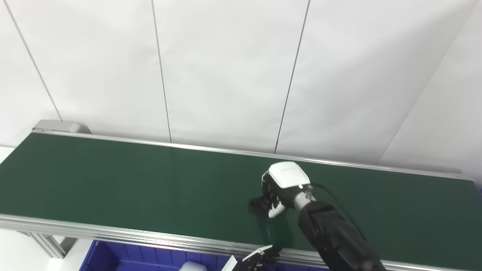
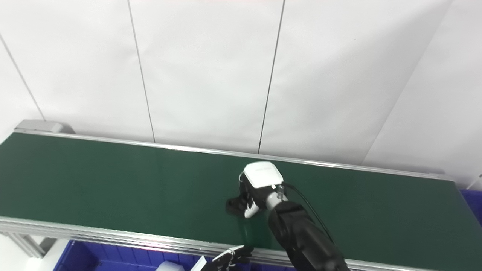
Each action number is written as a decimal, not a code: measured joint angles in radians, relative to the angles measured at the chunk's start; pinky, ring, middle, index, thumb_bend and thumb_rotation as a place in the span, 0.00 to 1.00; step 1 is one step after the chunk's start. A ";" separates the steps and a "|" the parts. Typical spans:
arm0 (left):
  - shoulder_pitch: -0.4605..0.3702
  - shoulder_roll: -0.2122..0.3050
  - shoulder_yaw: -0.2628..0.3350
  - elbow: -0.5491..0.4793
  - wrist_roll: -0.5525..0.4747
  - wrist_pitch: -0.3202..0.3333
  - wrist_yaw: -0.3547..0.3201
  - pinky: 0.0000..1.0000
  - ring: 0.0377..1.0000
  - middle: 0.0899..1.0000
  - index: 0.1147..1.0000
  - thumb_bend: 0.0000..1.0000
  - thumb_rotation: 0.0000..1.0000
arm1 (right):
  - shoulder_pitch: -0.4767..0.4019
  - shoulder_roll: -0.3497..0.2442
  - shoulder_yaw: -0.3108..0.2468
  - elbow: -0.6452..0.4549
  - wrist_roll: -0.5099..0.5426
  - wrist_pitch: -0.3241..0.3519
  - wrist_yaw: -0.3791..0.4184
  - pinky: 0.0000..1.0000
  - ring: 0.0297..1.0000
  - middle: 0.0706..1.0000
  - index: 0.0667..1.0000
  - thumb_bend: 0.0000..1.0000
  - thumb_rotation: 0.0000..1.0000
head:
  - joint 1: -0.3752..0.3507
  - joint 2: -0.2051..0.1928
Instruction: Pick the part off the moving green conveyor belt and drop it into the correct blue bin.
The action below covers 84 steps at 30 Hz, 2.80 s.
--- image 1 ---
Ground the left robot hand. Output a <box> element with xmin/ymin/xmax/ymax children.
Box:
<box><xmin>221</xmin><ymin>245</ymin><xmax>281</xmax><ymax>271</ymax></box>

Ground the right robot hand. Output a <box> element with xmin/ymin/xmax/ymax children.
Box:
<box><xmin>261</xmin><ymin>162</ymin><xmax>313</xmax><ymax>219</ymax></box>

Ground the black flanged metal part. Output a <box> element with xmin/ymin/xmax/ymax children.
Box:
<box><xmin>249</xmin><ymin>196</ymin><xmax>273</xmax><ymax>217</ymax></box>

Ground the green conveyor belt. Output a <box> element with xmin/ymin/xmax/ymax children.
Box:
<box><xmin>0</xmin><ymin>132</ymin><xmax>482</xmax><ymax>271</ymax></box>

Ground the aluminium conveyor leg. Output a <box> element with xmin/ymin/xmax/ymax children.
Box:
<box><xmin>28</xmin><ymin>231</ymin><xmax>78</xmax><ymax>259</ymax></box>

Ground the grey conveyor motor housing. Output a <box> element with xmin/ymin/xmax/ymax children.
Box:
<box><xmin>32</xmin><ymin>120</ymin><xmax>92</xmax><ymax>134</ymax></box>

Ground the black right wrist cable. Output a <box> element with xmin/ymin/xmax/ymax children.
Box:
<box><xmin>311</xmin><ymin>183</ymin><xmax>368</xmax><ymax>241</ymax></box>

